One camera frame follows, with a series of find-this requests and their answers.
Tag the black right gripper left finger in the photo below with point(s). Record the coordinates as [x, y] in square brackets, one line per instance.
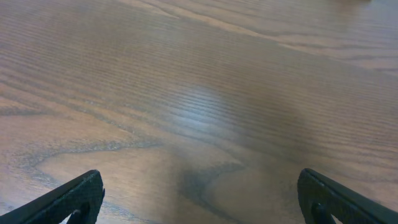
[78, 201]

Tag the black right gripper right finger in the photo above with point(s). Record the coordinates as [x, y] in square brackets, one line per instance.
[322, 200]

